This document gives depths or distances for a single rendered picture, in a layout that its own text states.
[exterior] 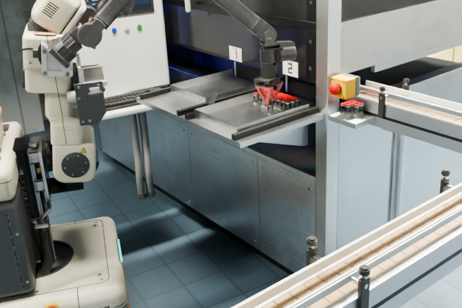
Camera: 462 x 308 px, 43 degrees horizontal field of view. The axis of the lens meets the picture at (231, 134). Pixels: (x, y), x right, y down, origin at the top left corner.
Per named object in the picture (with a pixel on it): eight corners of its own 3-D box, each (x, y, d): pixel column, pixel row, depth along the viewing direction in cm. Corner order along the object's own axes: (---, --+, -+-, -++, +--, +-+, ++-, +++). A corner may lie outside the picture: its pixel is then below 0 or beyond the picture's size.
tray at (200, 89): (233, 75, 270) (232, 68, 269) (270, 87, 250) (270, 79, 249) (170, 92, 251) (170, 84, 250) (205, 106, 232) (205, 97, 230)
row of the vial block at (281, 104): (261, 102, 233) (260, 91, 231) (291, 113, 219) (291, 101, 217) (256, 103, 231) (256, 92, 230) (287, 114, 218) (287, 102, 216)
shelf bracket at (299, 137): (302, 142, 231) (302, 111, 226) (308, 144, 229) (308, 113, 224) (234, 168, 212) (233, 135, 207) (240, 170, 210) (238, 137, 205)
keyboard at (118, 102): (161, 91, 279) (160, 86, 278) (172, 98, 267) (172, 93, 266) (78, 106, 262) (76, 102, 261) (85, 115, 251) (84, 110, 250)
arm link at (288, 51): (258, 28, 211) (264, 30, 203) (289, 25, 213) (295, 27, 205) (260, 61, 215) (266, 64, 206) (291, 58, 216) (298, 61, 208)
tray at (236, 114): (264, 97, 238) (263, 89, 237) (309, 113, 219) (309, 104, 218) (194, 117, 220) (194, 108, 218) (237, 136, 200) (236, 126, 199)
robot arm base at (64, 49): (48, 42, 200) (47, 50, 190) (65, 26, 200) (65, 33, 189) (67, 60, 204) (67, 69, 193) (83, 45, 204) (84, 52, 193)
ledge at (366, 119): (353, 111, 224) (353, 106, 223) (381, 119, 214) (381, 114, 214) (328, 119, 216) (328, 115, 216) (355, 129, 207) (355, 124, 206)
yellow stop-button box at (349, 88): (344, 91, 215) (344, 72, 213) (359, 95, 210) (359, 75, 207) (329, 95, 211) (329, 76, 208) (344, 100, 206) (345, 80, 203)
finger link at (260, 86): (282, 102, 216) (280, 77, 213) (271, 107, 211) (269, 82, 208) (266, 99, 220) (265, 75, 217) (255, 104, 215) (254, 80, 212)
